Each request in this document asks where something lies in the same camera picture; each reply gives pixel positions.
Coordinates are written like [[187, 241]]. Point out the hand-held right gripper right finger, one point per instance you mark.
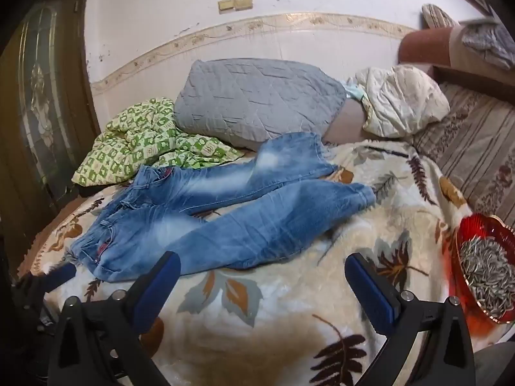
[[370, 289]]

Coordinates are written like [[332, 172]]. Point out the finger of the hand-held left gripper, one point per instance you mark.
[[60, 276]]

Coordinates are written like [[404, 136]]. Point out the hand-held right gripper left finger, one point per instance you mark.
[[161, 285]]

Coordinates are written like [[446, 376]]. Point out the blue denim pants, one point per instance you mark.
[[241, 225]]

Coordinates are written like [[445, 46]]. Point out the leaf print fleece blanket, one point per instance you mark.
[[281, 309]]

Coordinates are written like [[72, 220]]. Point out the red glass bowl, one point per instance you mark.
[[470, 229]]

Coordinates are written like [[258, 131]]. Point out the pile of sunflower seeds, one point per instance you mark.
[[487, 269]]

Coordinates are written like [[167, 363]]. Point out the green patterned quilt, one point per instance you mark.
[[132, 136]]

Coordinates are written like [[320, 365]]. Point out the brown bolster pillow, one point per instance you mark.
[[346, 122]]

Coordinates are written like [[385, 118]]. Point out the striped floral bed sheet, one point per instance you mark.
[[474, 148]]

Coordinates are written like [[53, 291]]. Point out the wooden stained glass door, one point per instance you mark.
[[40, 88]]

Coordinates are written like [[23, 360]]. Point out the cream quilted pillow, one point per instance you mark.
[[402, 96]]

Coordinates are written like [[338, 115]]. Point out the light blue cloth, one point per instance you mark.
[[355, 91]]

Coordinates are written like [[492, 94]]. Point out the grey quilted pillow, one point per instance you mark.
[[257, 96]]

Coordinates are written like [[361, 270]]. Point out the brown padded headboard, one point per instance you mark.
[[422, 46]]

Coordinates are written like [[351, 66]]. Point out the grey crumpled garment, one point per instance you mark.
[[487, 40]]

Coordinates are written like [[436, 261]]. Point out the striped cushion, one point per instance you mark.
[[436, 15]]

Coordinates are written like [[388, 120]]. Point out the beige wall switch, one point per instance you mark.
[[243, 1], [226, 5]]

